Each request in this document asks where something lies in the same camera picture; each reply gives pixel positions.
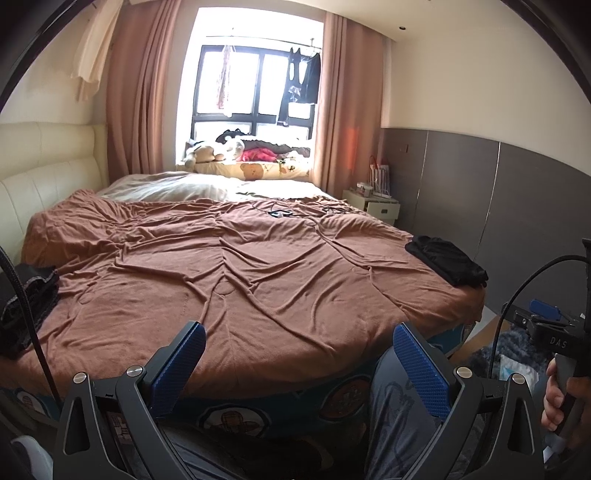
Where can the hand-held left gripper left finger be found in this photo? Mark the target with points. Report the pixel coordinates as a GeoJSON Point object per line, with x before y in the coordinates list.
{"type": "Point", "coordinates": [182, 364]}

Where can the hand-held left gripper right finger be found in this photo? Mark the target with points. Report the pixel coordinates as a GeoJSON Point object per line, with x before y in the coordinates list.
{"type": "Point", "coordinates": [427, 369]}

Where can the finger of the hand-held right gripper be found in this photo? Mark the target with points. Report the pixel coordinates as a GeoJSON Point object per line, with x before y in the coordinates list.
{"type": "Point", "coordinates": [519, 316]}
{"type": "Point", "coordinates": [545, 310]}

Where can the black pants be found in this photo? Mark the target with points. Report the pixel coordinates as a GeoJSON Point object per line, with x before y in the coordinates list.
{"type": "Point", "coordinates": [438, 251]}

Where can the person's right hand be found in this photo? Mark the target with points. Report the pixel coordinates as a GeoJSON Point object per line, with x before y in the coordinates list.
{"type": "Point", "coordinates": [553, 401]}

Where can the grey fluffy rug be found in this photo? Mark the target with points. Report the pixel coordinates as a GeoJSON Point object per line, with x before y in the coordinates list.
{"type": "Point", "coordinates": [489, 355]}

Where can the white and blue plastic bag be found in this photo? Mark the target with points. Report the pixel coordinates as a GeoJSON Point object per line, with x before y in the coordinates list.
{"type": "Point", "coordinates": [519, 371]}

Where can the person's right leg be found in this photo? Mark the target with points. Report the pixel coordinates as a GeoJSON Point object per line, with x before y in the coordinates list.
{"type": "Point", "coordinates": [397, 415]}

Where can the brown blanket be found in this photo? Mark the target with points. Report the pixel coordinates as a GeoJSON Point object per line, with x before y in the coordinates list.
{"type": "Point", "coordinates": [184, 277]}

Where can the blue printed bed sheet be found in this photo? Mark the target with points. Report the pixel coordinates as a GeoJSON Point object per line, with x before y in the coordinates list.
{"type": "Point", "coordinates": [286, 401]}

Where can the pile of dark clothes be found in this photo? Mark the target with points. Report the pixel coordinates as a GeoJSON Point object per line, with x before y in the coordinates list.
{"type": "Point", "coordinates": [27, 304]}

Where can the white nightstand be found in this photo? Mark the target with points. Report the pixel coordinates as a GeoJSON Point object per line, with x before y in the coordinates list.
{"type": "Point", "coordinates": [376, 210]}

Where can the white bed sheet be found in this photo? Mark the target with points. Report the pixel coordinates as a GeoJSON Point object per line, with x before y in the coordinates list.
{"type": "Point", "coordinates": [184, 187]}

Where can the white rounded object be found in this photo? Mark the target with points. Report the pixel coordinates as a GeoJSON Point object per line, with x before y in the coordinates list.
{"type": "Point", "coordinates": [30, 461]}

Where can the bear printed yellow cushion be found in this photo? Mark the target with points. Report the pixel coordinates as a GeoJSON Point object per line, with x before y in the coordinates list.
{"type": "Point", "coordinates": [251, 170]}

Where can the white plush toy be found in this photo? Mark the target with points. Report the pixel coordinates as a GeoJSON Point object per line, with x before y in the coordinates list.
{"type": "Point", "coordinates": [210, 152]}

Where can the red cloth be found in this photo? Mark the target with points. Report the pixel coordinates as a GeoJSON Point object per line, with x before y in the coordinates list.
{"type": "Point", "coordinates": [257, 155]}

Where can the cream padded headboard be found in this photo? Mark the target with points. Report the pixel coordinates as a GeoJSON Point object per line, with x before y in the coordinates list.
{"type": "Point", "coordinates": [46, 170]}

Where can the stuffed toys on windowsill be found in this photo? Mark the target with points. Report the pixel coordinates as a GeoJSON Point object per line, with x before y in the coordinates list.
{"type": "Point", "coordinates": [268, 142]}

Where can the pink curtain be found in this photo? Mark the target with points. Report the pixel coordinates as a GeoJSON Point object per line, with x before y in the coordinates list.
{"type": "Point", "coordinates": [147, 92]}
{"type": "Point", "coordinates": [351, 92]}

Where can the pink hanging garment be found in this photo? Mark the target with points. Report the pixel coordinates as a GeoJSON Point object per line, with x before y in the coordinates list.
{"type": "Point", "coordinates": [225, 83]}

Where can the black framed window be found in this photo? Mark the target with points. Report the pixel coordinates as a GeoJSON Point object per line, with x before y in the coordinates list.
{"type": "Point", "coordinates": [256, 83]}

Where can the black hanging bodysuit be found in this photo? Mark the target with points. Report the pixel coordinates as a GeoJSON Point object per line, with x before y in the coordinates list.
{"type": "Point", "coordinates": [290, 87]}

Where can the black hanging dress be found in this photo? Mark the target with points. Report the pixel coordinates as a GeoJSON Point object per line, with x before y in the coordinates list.
{"type": "Point", "coordinates": [313, 76]}

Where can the cream hanging cloth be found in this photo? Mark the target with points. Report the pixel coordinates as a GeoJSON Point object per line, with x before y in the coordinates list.
{"type": "Point", "coordinates": [94, 46]}

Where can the metal clothes rail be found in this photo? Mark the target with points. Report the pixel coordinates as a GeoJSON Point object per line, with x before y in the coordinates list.
{"type": "Point", "coordinates": [263, 39]}

